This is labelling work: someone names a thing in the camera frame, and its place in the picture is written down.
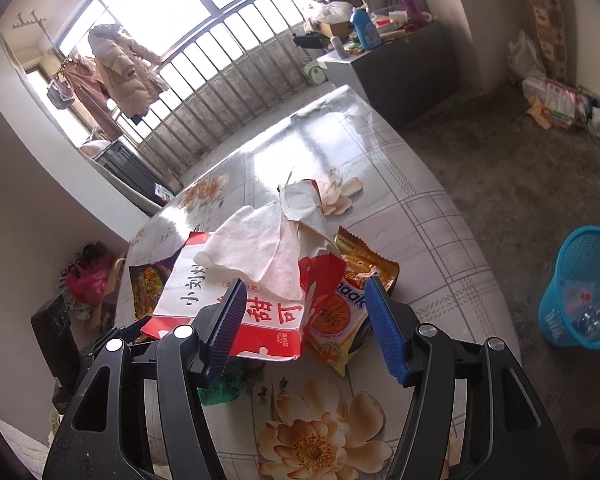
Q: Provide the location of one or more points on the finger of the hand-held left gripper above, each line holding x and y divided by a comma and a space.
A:
127, 332

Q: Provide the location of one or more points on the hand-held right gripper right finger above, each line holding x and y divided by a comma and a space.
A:
387, 330

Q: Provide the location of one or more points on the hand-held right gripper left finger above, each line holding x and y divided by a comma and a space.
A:
227, 330

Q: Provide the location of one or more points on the orange snack packet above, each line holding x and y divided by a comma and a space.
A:
340, 320

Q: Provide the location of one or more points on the red white paper carton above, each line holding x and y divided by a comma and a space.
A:
190, 290

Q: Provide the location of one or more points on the white tissue paper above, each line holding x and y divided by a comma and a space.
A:
252, 242

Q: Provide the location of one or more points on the blue plastic wastebasket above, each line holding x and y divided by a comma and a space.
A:
555, 305

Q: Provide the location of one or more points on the purple noodle packet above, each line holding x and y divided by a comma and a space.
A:
147, 285

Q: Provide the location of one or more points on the green plastic bag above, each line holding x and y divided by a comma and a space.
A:
225, 385

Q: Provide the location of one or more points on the pink red bag pile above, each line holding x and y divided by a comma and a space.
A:
87, 280

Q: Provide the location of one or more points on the black induction cooker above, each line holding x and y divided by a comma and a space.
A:
55, 340

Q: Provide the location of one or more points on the gold brown snack packet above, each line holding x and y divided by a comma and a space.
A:
365, 257

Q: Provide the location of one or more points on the white fuzzy blanket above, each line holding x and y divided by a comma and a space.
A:
20, 450

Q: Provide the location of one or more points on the dark plastic crate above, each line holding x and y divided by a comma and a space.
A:
127, 170

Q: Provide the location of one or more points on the pink hanging coat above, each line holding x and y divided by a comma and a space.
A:
87, 95

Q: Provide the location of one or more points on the small purple garment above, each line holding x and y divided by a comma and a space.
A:
61, 94

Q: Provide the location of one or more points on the metal window railing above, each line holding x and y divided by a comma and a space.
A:
230, 75

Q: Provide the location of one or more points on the grey cabinet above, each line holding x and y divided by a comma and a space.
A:
405, 75

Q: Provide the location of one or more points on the beige padded jacket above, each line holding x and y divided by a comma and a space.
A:
125, 70

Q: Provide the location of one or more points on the green white tissue pack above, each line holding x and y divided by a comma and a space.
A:
315, 72

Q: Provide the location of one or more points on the pile of printed packets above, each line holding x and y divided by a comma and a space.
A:
560, 105

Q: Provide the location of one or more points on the black flat device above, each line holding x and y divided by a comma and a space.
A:
310, 41

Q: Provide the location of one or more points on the blue detergent bottle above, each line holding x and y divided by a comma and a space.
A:
366, 27

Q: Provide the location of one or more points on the small cardboard box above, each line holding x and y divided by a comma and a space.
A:
336, 30

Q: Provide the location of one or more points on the white plastic bag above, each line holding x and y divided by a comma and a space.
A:
330, 12
526, 52

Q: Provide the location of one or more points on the purple cup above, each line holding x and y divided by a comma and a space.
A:
411, 7

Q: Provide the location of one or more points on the metal coat hook rack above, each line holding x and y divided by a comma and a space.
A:
30, 22

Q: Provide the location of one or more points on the patterned rolled mat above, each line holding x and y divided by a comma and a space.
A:
545, 15

